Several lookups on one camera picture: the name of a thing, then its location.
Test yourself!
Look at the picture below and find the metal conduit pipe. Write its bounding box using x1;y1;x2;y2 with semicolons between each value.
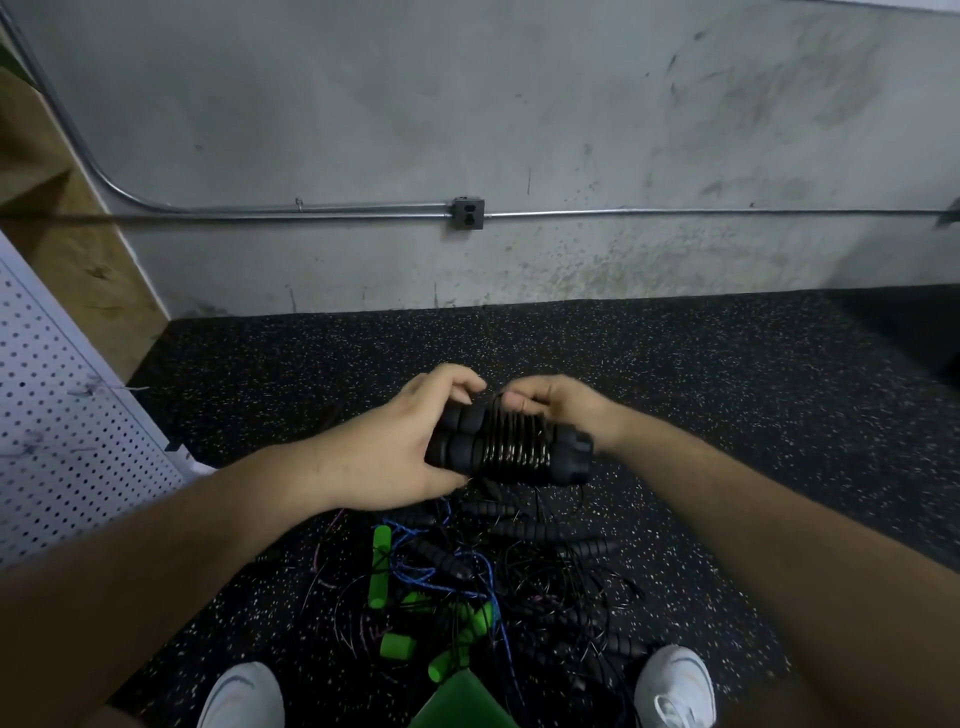
0;15;960;224

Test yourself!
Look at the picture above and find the white right shoe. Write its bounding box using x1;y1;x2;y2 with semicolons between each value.
633;645;719;728

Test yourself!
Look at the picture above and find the person's left forearm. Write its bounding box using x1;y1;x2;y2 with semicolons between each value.
0;442;309;728

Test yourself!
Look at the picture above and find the person's right hand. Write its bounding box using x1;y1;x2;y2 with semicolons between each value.
499;373;632;452

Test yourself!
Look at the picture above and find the pile of jump ropes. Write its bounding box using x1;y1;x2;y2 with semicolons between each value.
300;487;662;684

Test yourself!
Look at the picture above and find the person's right forearm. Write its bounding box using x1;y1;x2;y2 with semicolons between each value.
607;405;960;728

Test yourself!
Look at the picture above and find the white left shoe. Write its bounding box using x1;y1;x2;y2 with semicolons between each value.
198;661;287;728

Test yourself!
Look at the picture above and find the person's left hand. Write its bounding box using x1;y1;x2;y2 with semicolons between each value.
277;363;489;515

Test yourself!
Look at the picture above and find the black thin-cord jump rope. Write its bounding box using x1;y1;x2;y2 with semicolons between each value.
424;393;596;486

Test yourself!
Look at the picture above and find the white pegboard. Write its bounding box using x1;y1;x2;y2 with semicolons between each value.
0;232;212;569

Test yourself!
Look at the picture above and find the white shoe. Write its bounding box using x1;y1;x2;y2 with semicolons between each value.
633;645;719;728
198;661;287;728

